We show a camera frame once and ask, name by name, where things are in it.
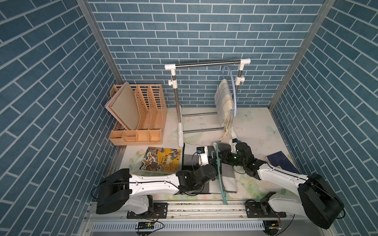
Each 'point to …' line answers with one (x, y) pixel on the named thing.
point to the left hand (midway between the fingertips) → (221, 163)
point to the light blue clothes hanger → (235, 107)
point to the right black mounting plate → (255, 209)
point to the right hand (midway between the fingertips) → (217, 154)
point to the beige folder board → (123, 103)
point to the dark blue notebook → (279, 160)
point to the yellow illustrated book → (161, 159)
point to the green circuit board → (146, 225)
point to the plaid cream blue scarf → (224, 102)
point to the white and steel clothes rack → (184, 130)
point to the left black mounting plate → (159, 211)
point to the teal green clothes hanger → (217, 154)
